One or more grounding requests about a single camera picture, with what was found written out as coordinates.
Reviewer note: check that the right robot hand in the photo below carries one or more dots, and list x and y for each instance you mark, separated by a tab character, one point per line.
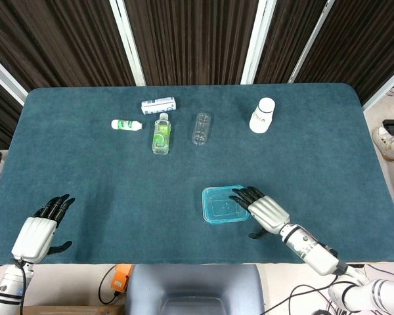
269	215

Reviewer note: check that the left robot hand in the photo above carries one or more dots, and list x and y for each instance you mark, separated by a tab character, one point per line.
33	236

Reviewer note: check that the clear blue plastic tray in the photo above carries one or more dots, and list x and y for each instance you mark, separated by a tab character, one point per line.
226	223

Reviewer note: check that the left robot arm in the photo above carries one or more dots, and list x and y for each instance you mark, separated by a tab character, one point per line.
6	288

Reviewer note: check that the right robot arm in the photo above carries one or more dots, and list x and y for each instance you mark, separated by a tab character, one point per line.
308	249

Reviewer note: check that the white and blue carton box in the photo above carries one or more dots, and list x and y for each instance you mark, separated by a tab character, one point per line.
159	105

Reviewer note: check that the white pill bottle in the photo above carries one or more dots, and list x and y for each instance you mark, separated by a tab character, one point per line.
261	121

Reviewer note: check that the orange device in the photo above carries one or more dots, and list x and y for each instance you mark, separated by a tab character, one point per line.
121	279

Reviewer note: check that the teal velvet table cloth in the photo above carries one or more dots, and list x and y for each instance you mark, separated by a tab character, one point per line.
118	183

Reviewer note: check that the dark brown partition panel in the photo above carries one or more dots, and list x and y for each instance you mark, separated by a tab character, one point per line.
358	46
190	39
0	111
69	42
282	39

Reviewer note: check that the clear bottle with green label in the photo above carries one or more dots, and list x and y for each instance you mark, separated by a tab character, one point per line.
161	138

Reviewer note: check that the white sneaker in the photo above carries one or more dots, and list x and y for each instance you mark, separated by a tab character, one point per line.
384	141

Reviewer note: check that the small white bottle green label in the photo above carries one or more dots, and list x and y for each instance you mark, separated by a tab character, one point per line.
124	124

